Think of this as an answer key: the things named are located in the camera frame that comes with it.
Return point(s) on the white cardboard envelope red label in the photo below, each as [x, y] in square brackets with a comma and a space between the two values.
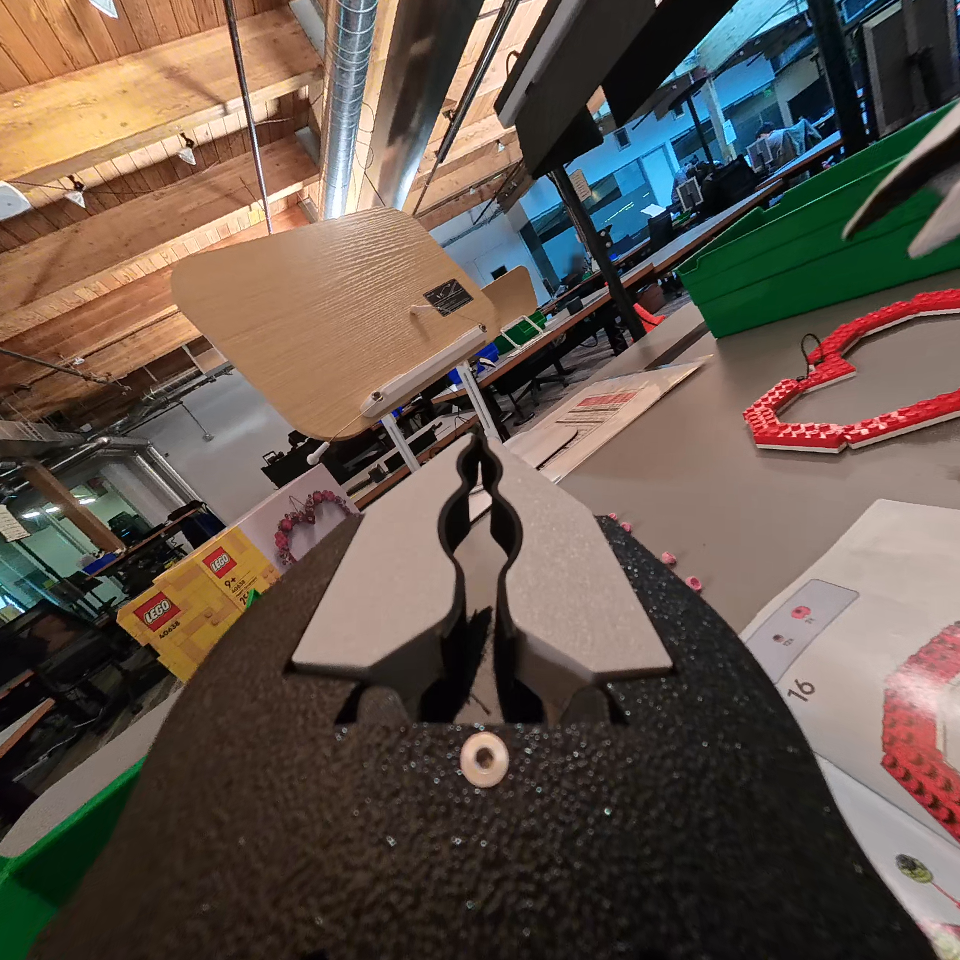
[645, 386]

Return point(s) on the white ceiling lamp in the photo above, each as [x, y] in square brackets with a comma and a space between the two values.
[11, 201]

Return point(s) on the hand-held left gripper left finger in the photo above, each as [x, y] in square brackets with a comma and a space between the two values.
[360, 600]

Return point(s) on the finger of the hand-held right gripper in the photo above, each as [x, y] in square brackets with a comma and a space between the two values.
[941, 229]
[915, 176]

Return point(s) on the white table stand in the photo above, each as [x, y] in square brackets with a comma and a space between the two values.
[420, 375]

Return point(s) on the tilting overbed table top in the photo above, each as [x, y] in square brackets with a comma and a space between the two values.
[514, 292]
[315, 315]

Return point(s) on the black overhead monitor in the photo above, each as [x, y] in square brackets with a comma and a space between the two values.
[555, 105]
[660, 52]

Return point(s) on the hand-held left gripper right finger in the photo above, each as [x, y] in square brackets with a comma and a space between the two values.
[577, 600]

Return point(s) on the red lego wreath frame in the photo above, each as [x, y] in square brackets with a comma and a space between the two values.
[795, 421]

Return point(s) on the thin metal ceiling rod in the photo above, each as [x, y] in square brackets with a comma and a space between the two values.
[251, 112]

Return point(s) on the black monitor pole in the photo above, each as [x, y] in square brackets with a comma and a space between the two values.
[600, 255]

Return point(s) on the lego instruction booklet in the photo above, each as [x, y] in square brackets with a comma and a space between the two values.
[847, 555]

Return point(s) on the yellow lego set box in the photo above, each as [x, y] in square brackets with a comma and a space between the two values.
[195, 600]

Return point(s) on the small ceiling spotlight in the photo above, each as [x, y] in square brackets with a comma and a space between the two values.
[186, 152]
[75, 196]

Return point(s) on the silver ventilation duct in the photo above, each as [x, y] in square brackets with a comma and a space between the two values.
[349, 97]

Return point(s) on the green plastic bin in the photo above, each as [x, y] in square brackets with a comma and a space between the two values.
[45, 900]
[795, 247]
[780, 311]

